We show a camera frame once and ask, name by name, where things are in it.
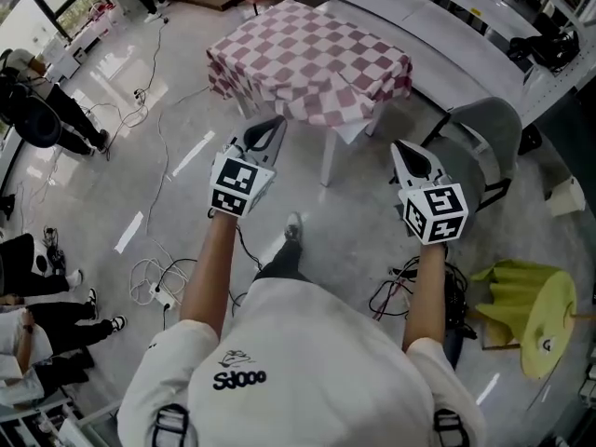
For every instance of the person's white t-shirt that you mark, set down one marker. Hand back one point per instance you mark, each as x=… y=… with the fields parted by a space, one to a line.
x=302 y=366

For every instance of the black bag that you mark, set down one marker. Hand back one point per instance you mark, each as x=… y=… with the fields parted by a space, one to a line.
x=545 y=49

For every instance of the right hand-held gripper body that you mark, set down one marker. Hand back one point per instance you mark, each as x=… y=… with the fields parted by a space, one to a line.
x=437 y=212

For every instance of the black round seat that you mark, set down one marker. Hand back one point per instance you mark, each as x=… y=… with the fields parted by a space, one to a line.
x=35 y=124

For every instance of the person's right forearm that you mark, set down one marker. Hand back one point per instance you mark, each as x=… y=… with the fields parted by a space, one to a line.
x=426 y=291

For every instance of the white floor device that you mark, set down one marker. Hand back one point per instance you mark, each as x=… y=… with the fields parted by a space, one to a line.
x=53 y=254

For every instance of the person's left forearm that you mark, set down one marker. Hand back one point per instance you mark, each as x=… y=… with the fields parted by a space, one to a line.
x=209 y=268

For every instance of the person's black trousers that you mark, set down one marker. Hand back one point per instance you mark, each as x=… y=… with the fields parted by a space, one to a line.
x=284 y=263

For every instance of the white shelf unit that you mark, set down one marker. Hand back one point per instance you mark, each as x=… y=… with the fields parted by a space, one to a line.
x=419 y=17

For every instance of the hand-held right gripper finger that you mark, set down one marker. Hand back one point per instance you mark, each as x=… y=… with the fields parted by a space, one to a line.
x=426 y=157
x=400 y=168

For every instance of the small white box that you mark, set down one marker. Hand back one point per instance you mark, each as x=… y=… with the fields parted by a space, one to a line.
x=565 y=198

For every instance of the red white checked tablecloth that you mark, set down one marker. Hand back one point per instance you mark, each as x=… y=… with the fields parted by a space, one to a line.
x=307 y=49

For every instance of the grey folding chair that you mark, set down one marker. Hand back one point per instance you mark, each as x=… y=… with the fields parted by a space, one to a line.
x=493 y=128

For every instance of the white low cabinet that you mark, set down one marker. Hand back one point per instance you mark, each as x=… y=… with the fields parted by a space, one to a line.
x=100 y=23

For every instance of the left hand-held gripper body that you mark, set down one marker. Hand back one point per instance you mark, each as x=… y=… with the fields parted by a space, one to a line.
x=233 y=177

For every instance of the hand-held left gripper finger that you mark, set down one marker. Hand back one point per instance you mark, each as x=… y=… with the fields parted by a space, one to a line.
x=253 y=125
x=277 y=138

